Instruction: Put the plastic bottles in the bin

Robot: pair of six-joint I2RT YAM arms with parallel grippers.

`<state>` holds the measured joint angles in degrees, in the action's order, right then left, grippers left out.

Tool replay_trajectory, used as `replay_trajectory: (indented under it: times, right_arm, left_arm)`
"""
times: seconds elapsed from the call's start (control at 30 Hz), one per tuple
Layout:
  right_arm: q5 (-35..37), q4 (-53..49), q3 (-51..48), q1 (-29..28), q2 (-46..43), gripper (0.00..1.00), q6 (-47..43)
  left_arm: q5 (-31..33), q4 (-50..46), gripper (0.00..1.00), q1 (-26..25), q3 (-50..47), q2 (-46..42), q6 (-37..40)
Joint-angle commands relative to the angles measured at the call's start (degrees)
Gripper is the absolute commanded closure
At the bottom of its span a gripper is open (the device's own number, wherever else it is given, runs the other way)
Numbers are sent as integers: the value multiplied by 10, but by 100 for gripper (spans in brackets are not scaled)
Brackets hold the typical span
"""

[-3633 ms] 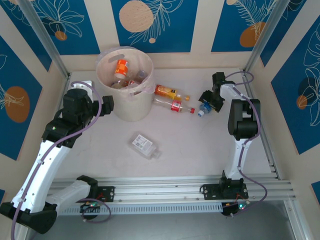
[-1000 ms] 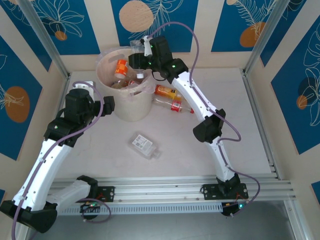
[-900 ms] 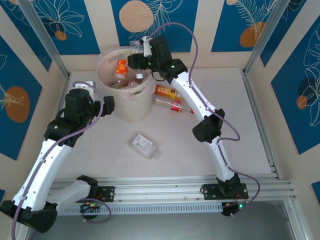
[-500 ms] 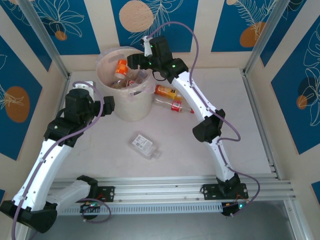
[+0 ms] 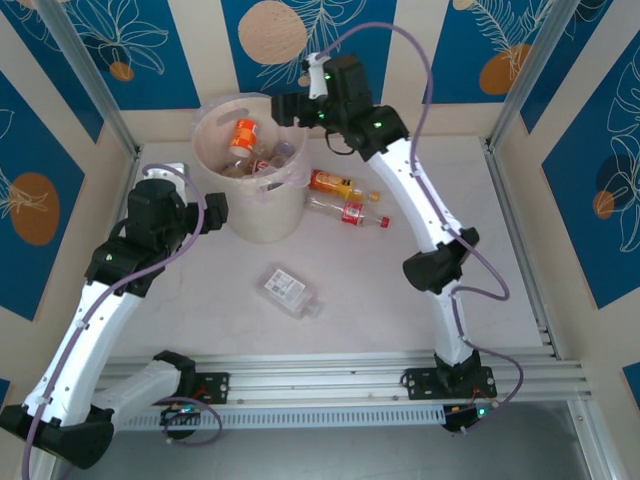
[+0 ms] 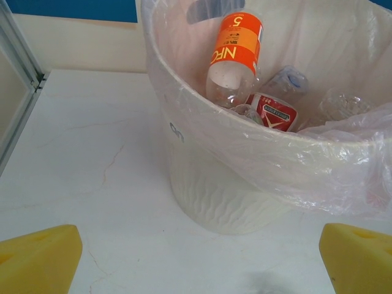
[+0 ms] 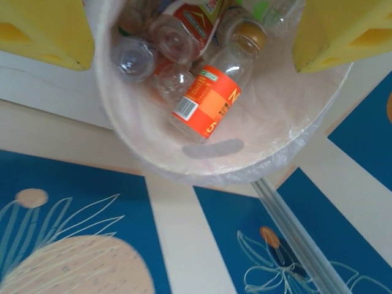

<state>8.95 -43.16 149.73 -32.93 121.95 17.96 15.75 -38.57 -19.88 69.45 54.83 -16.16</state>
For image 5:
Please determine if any orange juice bottle yellow cap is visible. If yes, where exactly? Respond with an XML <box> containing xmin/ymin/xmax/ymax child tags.
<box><xmin>308</xmin><ymin>168</ymin><xmax>381</xmax><ymax>204</ymax></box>

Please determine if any bottle orange white label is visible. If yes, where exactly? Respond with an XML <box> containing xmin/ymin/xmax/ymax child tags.
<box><xmin>228</xmin><ymin>118</ymin><xmax>260</xmax><ymax>159</ymax></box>

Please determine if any clear cola bottle red cap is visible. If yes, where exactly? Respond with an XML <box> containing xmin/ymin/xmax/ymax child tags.
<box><xmin>304</xmin><ymin>195</ymin><xmax>391</xmax><ymax>230</ymax></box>

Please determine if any clear plastic bin liner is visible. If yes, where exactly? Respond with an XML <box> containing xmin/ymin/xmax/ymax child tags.
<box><xmin>192</xmin><ymin>91</ymin><xmax>314</xmax><ymax>204</ymax></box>

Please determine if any cream wood-look waste bin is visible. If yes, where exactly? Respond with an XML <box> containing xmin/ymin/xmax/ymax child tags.
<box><xmin>192</xmin><ymin>92</ymin><xmax>309</xmax><ymax>245</ymax></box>

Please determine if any flat clear bottle white label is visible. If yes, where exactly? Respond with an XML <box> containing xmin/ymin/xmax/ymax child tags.
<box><xmin>257</xmin><ymin>263</ymin><xmax>324</xmax><ymax>320</ymax></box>

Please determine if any black controller board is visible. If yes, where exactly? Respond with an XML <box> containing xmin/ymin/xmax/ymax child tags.
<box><xmin>159</xmin><ymin>403</ymin><xmax>202</xmax><ymax>441</ymax></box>
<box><xmin>442</xmin><ymin>402</ymin><xmax>497</xmax><ymax>435</ymax></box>

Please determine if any aluminium side rail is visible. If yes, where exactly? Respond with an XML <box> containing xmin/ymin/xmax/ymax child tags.
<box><xmin>74</xmin><ymin>147</ymin><xmax>144</xmax><ymax>361</ymax></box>
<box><xmin>482</xmin><ymin>139</ymin><xmax>561</xmax><ymax>361</ymax></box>

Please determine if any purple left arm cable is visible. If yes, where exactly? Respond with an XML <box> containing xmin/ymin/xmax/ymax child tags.
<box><xmin>19</xmin><ymin>163</ymin><xmax>224</xmax><ymax>480</ymax></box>

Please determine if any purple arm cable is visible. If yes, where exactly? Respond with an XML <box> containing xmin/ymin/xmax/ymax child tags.
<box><xmin>317</xmin><ymin>22</ymin><xmax>525</xmax><ymax>436</ymax></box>
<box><xmin>19</xmin><ymin>163</ymin><xmax>224</xmax><ymax>480</ymax></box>

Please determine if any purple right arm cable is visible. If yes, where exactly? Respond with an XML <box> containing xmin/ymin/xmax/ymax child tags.
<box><xmin>317</xmin><ymin>22</ymin><xmax>525</xmax><ymax>436</ymax></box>

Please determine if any aluminium frame post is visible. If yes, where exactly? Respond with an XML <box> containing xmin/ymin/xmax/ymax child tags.
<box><xmin>489</xmin><ymin>0</ymin><xmax>586</xmax><ymax>151</ymax></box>
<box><xmin>34</xmin><ymin>0</ymin><xmax>141</xmax><ymax>159</ymax></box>

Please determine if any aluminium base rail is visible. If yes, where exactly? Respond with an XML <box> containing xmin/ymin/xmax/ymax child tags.
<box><xmin>99</xmin><ymin>352</ymin><xmax>591</xmax><ymax>406</ymax></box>

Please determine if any white slotted cable duct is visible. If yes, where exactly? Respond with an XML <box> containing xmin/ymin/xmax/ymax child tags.
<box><xmin>107</xmin><ymin>404</ymin><xmax>446</xmax><ymax>431</ymax></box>

